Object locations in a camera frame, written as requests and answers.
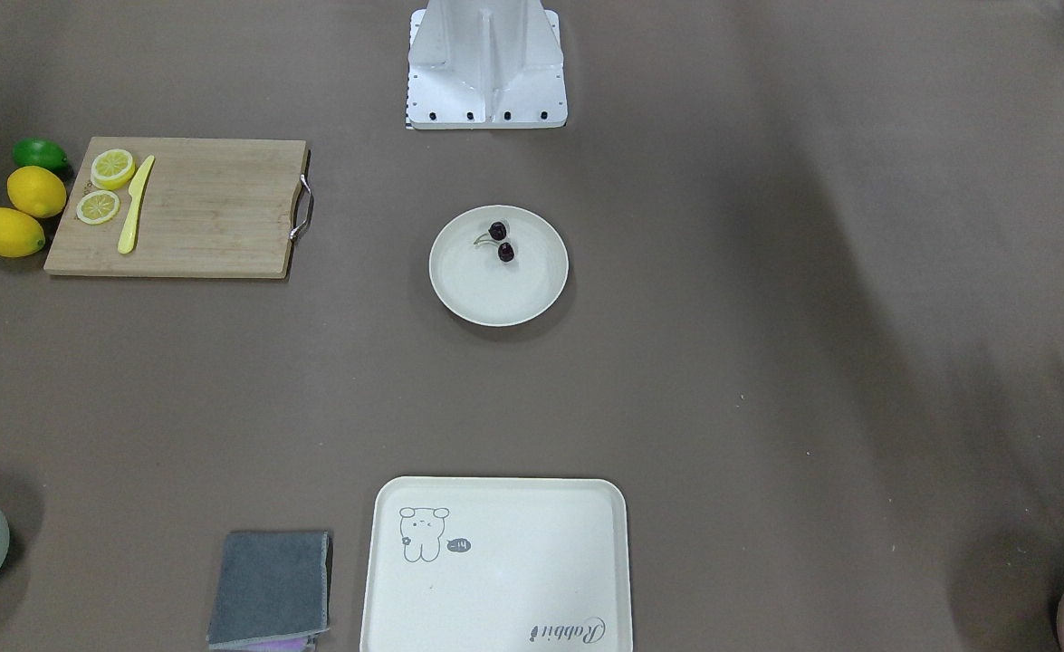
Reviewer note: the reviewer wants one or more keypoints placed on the dark red cherry pair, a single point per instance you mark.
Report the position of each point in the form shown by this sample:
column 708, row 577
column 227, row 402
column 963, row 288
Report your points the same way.
column 497, row 235

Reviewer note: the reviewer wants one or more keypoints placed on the white rabbit tray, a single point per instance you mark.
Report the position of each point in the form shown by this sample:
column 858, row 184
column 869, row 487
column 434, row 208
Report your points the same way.
column 498, row 564

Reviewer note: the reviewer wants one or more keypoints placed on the round beige plate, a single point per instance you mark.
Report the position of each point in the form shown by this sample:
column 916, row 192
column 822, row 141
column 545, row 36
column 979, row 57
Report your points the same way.
column 475, row 285

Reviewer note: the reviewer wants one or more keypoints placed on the wooden cutting board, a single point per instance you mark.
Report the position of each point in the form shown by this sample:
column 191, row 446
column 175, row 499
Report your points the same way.
column 212, row 208

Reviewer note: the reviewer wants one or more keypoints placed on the folded grey cloth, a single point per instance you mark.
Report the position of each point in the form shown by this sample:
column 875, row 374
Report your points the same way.
column 272, row 591

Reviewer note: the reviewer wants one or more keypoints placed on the yellow plastic knife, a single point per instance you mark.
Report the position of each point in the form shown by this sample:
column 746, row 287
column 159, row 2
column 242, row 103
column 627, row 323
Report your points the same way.
column 129, row 232

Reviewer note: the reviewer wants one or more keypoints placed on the lemon slice upper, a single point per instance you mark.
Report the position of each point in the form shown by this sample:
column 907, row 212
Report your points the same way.
column 111, row 170

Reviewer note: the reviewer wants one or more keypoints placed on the lemon slice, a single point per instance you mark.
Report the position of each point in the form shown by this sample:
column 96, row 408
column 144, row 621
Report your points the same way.
column 111, row 170
column 97, row 207

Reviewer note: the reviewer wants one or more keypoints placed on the lemon slice lower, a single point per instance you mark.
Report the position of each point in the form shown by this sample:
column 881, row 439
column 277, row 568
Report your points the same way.
column 97, row 207

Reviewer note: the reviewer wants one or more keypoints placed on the yellow lemon near lime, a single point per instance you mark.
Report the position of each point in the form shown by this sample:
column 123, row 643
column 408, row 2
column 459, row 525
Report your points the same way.
column 36, row 191

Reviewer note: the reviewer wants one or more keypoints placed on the green lime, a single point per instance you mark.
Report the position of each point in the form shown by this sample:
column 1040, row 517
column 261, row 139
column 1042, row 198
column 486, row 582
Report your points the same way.
column 40, row 152

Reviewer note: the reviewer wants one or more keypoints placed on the yellow lemon outer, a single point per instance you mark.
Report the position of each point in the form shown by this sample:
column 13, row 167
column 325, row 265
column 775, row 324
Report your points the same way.
column 20, row 234

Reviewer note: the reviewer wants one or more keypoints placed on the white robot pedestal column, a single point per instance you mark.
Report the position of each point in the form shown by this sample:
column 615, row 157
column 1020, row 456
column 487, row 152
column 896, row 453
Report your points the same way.
column 485, row 65

